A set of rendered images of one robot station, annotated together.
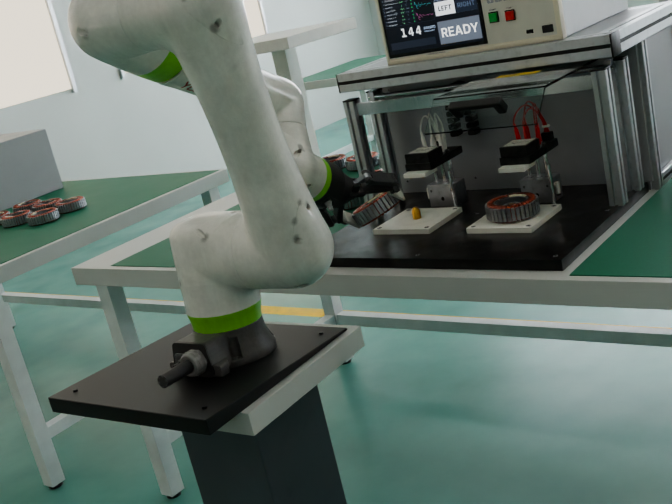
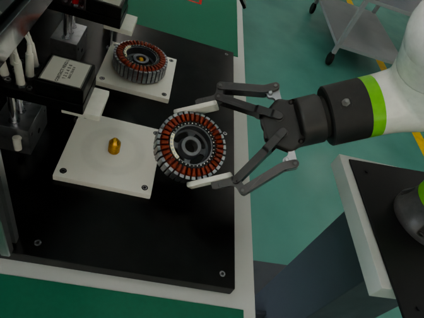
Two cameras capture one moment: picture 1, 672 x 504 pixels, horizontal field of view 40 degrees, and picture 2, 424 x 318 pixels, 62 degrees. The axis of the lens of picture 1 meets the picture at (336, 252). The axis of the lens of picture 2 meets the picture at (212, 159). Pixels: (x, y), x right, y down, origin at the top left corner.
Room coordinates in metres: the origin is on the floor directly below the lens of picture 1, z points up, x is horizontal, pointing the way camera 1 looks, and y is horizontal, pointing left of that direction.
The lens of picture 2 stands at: (2.22, 0.14, 1.25)
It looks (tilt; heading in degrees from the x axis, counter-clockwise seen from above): 46 degrees down; 214
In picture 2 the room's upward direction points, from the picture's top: 25 degrees clockwise
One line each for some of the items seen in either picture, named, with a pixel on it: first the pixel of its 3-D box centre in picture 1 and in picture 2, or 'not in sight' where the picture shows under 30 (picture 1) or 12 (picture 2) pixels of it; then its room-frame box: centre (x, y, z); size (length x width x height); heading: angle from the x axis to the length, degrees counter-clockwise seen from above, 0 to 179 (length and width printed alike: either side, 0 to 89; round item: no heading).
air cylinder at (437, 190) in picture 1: (447, 192); (22, 123); (2.11, -0.29, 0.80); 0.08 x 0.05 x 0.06; 50
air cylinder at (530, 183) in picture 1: (541, 188); (69, 43); (1.95, -0.48, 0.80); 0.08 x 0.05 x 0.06; 50
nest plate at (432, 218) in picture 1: (417, 220); (113, 152); (2.00, -0.20, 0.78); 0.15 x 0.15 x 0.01; 50
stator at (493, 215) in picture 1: (512, 207); (140, 61); (1.84, -0.38, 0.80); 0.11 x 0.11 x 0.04
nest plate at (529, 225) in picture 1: (514, 218); (138, 70); (1.84, -0.38, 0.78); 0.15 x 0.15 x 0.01; 50
